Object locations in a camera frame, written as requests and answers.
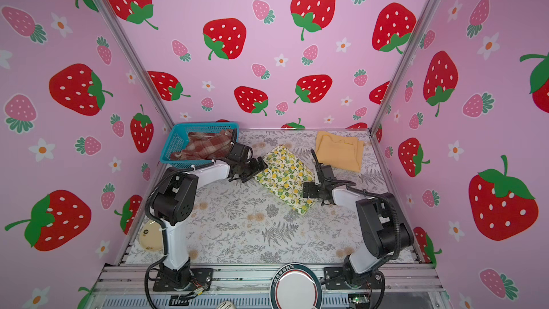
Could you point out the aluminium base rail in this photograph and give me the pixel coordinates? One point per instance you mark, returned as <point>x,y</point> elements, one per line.
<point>248,286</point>

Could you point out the aluminium frame post right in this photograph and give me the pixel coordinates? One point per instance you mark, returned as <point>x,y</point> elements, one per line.
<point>423,22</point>

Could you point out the aluminium frame post left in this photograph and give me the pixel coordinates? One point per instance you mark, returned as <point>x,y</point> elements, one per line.
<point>112,21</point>

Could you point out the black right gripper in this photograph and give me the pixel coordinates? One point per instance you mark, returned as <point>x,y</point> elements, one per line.
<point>311,192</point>

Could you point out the lemon print skirt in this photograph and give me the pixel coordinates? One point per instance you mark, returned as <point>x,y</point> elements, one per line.
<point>285,176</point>

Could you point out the aluminium frame post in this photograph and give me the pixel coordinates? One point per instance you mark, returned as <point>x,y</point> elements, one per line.
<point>423,22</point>
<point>112,21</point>

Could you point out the yellow skirt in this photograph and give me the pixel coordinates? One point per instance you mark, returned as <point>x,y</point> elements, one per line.
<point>345,153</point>

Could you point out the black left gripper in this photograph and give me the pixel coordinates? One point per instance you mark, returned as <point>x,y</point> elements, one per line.
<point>256,168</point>

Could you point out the teal plastic basket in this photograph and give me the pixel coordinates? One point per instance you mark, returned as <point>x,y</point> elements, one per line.
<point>178,140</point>

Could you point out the red plaid skirt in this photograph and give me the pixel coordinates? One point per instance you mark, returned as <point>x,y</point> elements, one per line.
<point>205,146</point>

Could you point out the white chocolate drizzled donut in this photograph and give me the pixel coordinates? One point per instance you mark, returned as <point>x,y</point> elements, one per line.
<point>226,305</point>

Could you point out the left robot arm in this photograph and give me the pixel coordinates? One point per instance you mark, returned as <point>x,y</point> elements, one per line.
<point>171,203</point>

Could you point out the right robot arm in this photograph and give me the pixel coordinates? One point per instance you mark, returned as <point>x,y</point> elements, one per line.
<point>383,226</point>

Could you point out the white plate green rim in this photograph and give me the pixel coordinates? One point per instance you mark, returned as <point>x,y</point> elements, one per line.
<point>295,286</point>

